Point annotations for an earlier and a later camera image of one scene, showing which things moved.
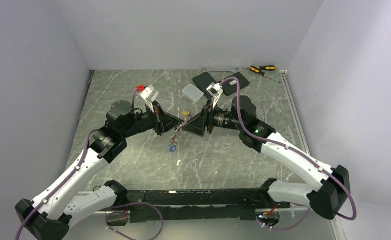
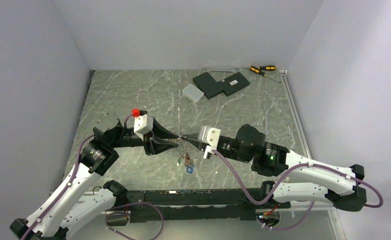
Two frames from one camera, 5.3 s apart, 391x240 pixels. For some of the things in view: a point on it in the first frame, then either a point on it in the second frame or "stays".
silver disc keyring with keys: (172, 145) → (184, 157)
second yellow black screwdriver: (269, 68) stays
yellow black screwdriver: (257, 70) stays
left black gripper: (163, 121) → (155, 146)
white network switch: (193, 93) stays
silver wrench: (266, 115) stays
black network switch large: (202, 81) stays
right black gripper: (196, 125) → (195, 142)
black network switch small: (230, 86) stays
